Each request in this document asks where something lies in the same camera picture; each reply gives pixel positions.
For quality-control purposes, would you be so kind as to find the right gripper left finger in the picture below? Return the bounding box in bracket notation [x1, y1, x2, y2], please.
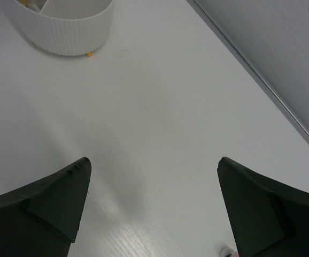
[0, 157, 91, 256]

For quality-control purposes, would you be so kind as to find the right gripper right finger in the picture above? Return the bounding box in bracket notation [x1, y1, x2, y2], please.
[217, 157, 309, 256]

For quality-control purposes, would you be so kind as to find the white round divided container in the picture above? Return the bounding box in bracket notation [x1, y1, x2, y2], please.
[0, 1, 114, 56]

